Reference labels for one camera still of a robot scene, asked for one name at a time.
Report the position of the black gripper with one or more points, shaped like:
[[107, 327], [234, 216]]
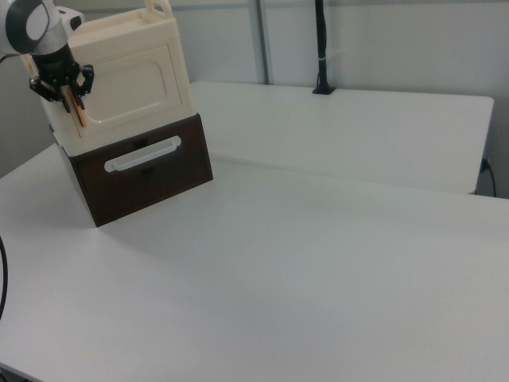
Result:
[[53, 65]]

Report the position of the cream cabinet door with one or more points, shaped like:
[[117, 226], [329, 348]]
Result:
[[127, 91]]

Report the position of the cream plastic cabinet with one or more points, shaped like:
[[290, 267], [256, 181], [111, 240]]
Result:
[[119, 32]]

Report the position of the dark brown drawer box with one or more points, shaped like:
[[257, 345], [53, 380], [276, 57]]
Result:
[[151, 187]]

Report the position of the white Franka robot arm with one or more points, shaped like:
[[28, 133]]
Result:
[[28, 24]]

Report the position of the black pole base clamp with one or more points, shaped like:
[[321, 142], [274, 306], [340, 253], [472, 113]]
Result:
[[324, 90]]

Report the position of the grey metal wall strip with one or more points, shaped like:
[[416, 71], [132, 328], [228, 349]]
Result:
[[263, 40]]

